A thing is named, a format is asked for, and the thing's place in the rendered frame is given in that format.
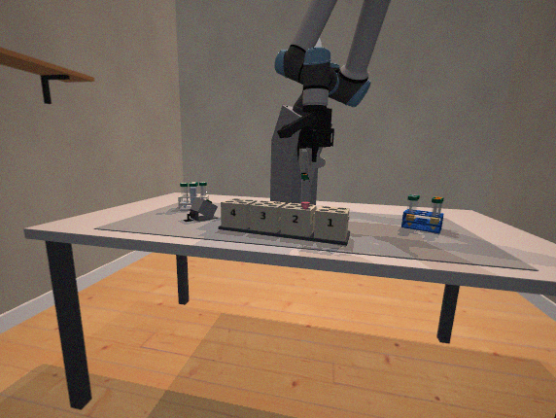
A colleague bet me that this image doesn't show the beige tube rack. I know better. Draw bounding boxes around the beige tube rack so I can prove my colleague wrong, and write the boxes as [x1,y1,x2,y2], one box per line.
[178,194,209,210]

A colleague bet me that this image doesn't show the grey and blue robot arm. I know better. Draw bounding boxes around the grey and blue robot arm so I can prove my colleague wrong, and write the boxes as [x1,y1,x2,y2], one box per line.
[274,0,391,138]

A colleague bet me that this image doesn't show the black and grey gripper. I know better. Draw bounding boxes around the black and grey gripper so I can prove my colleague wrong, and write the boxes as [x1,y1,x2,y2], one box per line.
[297,105,334,182]

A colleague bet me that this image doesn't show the beige bucket adapter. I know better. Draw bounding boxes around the beige bucket adapter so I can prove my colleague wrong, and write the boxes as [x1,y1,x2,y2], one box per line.
[281,203,317,237]
[250,200,286,233]
[314,206,350,241]
[221,198,258,229]

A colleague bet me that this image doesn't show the blue tube rack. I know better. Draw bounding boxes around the blue tube rack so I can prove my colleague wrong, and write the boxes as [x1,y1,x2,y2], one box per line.
[401,209,444,233]

